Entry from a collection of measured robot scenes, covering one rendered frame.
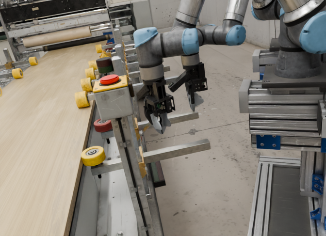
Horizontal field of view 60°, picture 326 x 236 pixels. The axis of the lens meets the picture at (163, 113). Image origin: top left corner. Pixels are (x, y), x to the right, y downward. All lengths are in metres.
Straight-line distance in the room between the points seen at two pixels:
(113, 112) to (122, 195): 0.70
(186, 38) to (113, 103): 0.36
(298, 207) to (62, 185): 1.25
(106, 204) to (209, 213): 0.92
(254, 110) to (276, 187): 0.84
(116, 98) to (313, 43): 0.56
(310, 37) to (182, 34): 0.34
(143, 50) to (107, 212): 0.66
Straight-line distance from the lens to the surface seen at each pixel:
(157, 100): 0.89
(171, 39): 0.85
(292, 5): 0.88
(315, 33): 0.87
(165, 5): 10.11
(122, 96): 0.58
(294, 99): 1.08
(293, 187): 1.86
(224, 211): 1.99
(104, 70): 1.09
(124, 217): 1.15
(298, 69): 1.03
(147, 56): 0.86
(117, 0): 3.61
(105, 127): 1.21
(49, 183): 0.94
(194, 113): 1.25
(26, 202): 0.91
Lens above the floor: 1.38
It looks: 24 degrees down
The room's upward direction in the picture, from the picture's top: 10 degrees counter-clockwise
